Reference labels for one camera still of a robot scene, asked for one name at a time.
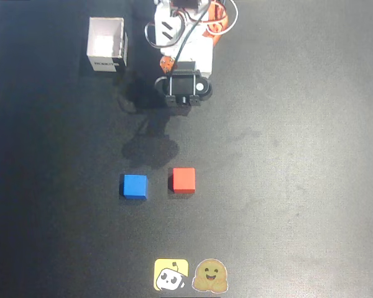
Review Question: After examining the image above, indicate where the red cube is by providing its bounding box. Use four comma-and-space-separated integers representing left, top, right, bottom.
172, 168, 196, 194

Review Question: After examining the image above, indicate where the blue cube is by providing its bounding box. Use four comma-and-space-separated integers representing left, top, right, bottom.
123, 174, 149, 200

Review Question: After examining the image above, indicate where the white cardboard box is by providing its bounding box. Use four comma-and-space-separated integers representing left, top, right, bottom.
86, 17, 129, 73

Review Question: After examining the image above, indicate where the black table mat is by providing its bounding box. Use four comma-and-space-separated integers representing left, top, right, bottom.
0, 0, 373, 298

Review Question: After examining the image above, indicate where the yellow robot sticker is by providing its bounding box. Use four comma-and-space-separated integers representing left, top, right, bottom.
154, 258, 190, 292

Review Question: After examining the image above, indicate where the hugging face emoji sticker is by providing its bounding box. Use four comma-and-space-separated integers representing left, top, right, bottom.
191, 258, 229, 293

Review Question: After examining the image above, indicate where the black camera cable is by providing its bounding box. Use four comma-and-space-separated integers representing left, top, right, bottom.
144, 0, 215, 75

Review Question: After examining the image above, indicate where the black gripper-mounted camera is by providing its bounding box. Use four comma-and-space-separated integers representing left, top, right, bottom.
154, 61, 213, 116

